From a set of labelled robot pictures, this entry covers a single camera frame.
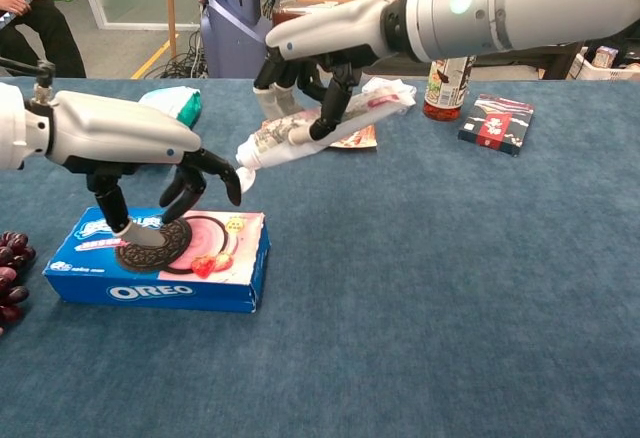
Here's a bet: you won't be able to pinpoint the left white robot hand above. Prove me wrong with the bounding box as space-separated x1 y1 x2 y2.
47 88 243 249

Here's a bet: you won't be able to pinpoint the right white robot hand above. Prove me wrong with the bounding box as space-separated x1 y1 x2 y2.
252 0 401 144

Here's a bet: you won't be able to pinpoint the small white printed tube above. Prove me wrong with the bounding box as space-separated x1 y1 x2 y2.
235 77 418 169

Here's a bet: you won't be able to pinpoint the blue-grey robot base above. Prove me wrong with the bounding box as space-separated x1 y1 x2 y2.
199 0 274 79

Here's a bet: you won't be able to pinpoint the green wet wipes pack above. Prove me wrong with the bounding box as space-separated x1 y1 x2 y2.
138 85 203 129

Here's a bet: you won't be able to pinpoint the orange spout pouch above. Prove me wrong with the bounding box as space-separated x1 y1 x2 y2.
259 107 379 150

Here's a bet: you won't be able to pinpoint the person in black trousers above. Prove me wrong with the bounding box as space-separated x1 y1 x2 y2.
0 0 87 79

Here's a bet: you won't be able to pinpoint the dark glass sauce bottle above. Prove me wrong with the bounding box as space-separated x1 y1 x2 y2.
422 55 477 122

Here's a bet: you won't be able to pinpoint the wooden pole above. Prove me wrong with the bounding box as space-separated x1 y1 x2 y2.
164 0 179 59

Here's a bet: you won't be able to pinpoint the blue Oreo cookie box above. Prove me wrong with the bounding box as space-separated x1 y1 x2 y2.
43 206 272 314

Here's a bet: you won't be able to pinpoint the dark red grape bunch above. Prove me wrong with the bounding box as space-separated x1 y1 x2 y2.
0 230 37 334

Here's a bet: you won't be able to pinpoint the dark red-white card box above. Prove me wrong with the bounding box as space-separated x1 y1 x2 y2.
457 93 535 157

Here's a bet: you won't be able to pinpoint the blue felt table mat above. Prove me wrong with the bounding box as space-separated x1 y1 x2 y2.
0 76 640 438

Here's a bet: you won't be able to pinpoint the white storage box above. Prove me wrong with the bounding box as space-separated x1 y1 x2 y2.
569 45 640 82

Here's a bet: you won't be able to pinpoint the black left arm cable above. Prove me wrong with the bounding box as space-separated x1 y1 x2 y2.
0 56 56 105

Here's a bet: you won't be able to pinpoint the tangled black floor cables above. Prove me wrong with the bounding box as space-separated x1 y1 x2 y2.
159 32 209 79

